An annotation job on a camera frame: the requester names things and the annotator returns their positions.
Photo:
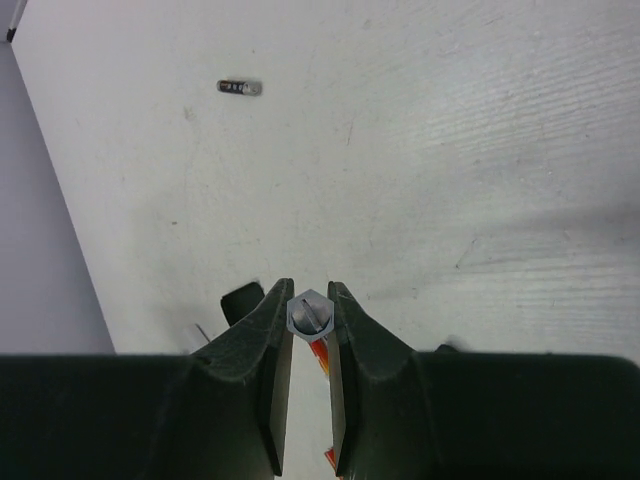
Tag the clear test screwdriver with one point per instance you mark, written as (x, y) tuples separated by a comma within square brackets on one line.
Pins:
[(310, 316)]

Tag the black remote control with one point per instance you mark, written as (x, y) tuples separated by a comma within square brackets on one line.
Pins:
[(240, 302)]

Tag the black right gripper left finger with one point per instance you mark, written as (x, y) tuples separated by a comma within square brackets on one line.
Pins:
[(218, 413)]

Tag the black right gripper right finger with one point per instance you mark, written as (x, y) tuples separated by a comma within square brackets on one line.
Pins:
[(399, 413)]

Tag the red battery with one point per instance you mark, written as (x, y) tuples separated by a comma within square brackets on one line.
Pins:
[(330, 456), (320, 351)]

